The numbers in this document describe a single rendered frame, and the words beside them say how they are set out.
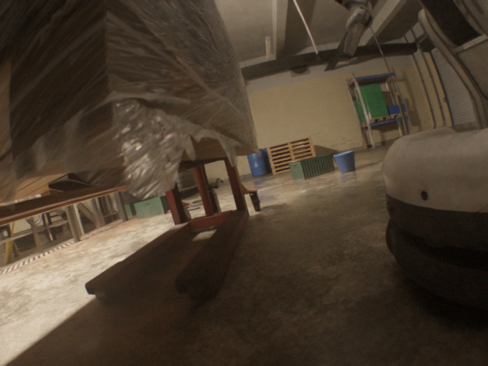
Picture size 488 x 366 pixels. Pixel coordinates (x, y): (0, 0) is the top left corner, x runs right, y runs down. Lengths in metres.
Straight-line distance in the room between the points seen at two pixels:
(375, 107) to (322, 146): 2.66
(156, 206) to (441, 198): 3.70
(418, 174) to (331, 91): 9.49
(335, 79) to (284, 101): 2.43
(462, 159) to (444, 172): 0.04
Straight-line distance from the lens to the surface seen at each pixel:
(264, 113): 9.29
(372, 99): 8.98
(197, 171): 1.71
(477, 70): 0.84
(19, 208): 0.63
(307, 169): 3.48
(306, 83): 9.76
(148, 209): 3.92
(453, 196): 0.40
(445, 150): 0.42
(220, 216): 1.67
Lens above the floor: 0.38
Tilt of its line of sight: 3 degrees down
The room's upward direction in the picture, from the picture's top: 14 degrees counter-clockwise
